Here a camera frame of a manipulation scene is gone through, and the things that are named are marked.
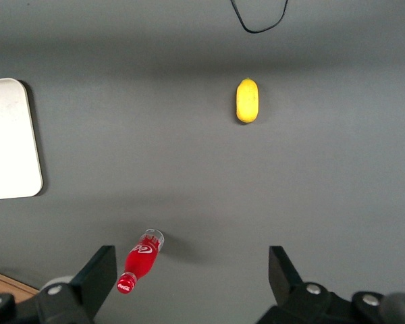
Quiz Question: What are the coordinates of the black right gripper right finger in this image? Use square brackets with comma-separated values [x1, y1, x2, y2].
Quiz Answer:
[256, 245, 332, 324]

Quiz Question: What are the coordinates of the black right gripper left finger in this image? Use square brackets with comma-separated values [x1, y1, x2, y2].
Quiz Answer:
[36, 245, 117, 324]

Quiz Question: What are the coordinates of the white rectangular tray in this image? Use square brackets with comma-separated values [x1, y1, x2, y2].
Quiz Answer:
[0, 78, 44, 201]

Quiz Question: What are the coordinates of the red cola bottle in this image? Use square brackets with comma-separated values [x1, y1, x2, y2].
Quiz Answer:
[116, 228, 165, 295]

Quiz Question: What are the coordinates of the wooden drawer cabinet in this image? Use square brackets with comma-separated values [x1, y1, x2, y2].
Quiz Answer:
[0, 268, 38, 300]

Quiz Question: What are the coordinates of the yellow lemon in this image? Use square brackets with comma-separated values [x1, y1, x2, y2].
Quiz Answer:
[236, 78, 259, 124]

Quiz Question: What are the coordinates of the thin black looped cable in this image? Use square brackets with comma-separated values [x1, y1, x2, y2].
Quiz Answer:
[229, 0, 290, 34]

